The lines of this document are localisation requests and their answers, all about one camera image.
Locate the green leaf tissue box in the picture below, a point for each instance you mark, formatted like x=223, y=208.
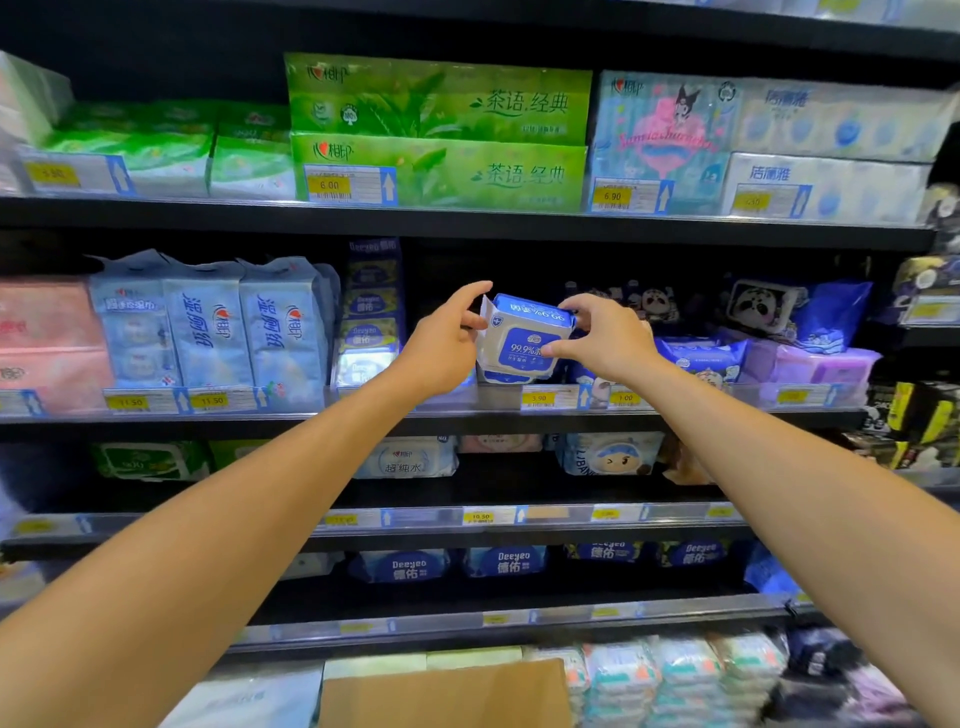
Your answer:
x=435, y=97
x=465, y=172

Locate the brown cardboard sheet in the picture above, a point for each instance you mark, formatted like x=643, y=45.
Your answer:
x=446, y=697

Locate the person's left hand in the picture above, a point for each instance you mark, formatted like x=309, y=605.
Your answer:
x=439, y=349

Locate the dark purple packs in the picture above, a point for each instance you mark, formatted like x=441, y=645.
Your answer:
x=840, y=682

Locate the plain white wipes pack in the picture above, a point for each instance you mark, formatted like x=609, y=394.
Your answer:
x=311, y=564

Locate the light blue wipes bag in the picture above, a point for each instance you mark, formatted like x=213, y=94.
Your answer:
x=210, y=322
x=289, y=330
x=135, y=322

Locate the stack of blue yellow packets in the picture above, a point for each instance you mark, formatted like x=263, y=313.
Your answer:
x=371, y=307

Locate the clear wrapped tissue pack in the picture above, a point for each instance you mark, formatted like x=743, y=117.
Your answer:
x=30, y=97

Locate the blue cartoon face wipes pack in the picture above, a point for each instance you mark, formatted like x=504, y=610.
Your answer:
x=611, y=454

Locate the person's right thumb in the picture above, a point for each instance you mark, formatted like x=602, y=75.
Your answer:
x=560, y=349

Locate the blue pink cartoon tissue pack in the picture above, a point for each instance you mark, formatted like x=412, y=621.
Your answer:
x=660, y=142

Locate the white blue wet wipes pack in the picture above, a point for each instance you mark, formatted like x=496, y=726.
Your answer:
x=521, y=337

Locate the green white wipes pack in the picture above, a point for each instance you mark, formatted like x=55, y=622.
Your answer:
x=150, y=459

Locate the stack of pastel wipes packs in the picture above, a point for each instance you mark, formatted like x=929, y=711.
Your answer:
x=675, y=682

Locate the person's right forearm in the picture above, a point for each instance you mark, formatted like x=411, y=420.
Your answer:
x=795, y=495

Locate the person's left thumb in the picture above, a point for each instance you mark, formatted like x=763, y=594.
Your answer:
x=475, y=320

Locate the blue white wipes packet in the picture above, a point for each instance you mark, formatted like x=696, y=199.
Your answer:
x=705, y=356

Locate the yellow white price label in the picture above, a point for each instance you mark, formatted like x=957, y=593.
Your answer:
x=765, y=200
x=67, y=174
x=349, y=185
x=626, y=196

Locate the dark blue white wipes pack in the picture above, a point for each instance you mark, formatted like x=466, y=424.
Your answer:
x=607, y=551
x=694, y=553
x=401, y=566
x=506, y=561

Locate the pale pink wipes pack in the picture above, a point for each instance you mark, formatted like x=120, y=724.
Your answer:
x=502, y=443

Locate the small cartoon wipes pack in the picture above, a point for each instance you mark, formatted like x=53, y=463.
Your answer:
x=596, y=386

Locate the large white tissue pack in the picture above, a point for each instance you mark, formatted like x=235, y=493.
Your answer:
x=240, y=697

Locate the white wipes pack blue print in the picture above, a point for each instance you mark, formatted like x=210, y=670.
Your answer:
x=405, y=457

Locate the bright blue plastic pack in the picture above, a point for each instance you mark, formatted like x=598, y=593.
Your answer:
x=772, y=574

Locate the panda face wipes pack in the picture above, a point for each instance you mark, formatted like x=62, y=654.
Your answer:
x=757, y=306

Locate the person's left forearm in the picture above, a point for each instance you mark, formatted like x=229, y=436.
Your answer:
x=210, y=540

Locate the white blue-dotted tissue pack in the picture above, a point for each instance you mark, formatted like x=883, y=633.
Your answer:
x=847, y=120
x=855, y=187

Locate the row of shelf price labels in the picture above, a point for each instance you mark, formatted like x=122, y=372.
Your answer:
x=480, y=516
x=540, y=397
x=495, y=619

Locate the green white tissue pack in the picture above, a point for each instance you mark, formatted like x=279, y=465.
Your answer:
x=251, y=157
x=150, y=146

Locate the black yellow packs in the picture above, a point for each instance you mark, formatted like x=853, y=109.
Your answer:
x=919, y=424

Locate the dark blue wipes bag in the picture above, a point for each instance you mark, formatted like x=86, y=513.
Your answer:
x=832, y=315

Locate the black panda print packs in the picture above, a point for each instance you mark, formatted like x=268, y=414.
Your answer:
x=652, y=300

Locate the person's right hand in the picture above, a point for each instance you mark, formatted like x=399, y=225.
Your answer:
x=615, y=341

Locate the tan cartoon wipes pack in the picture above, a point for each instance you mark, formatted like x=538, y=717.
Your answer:
x=686, y=465

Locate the purple wipes pack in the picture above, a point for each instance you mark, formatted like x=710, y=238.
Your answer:
x=817, y=364

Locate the black shelf board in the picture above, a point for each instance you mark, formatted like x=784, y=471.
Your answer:
x=637, y=622
x=600, y=529
x=600, y=22
x=225, y=427
x=525, y=225

